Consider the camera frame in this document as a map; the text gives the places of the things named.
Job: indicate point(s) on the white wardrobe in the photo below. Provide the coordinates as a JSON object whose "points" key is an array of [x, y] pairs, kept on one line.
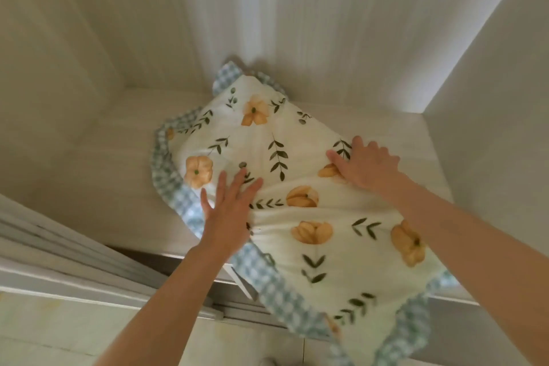
{"points": [[334, 27]]}

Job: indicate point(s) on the person's left little finger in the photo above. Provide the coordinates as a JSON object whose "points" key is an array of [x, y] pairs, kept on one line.
{"points": [[206, 205]]}

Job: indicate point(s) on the person's right thumb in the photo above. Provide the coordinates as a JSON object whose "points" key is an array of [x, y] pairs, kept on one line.
{"points": [[337, 160]]}

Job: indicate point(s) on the person's left middle finger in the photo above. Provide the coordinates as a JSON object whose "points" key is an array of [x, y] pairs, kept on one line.
{"points": [[239, 187]]}

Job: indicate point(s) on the white wardrobe sliding door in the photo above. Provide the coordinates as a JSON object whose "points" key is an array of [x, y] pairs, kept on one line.
{"points": [[64, 254]]}

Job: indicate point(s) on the person's right hand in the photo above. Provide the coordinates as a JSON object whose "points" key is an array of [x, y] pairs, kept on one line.
{"points": [[369, 168]]}

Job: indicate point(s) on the floral pillow with gingham ruffle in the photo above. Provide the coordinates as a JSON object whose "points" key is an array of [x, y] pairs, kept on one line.
{"points": [[300, 155]]}

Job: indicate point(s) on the person's right forearm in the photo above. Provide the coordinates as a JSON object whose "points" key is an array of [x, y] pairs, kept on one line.
{"points": [[471, 250]]}

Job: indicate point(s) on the person's left hand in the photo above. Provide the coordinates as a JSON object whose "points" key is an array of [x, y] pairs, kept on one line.
{"points": [[227, 224]]}

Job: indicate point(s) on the person's left forearm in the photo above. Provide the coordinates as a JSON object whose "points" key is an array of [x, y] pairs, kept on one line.
{"points": [[171, 310]]}

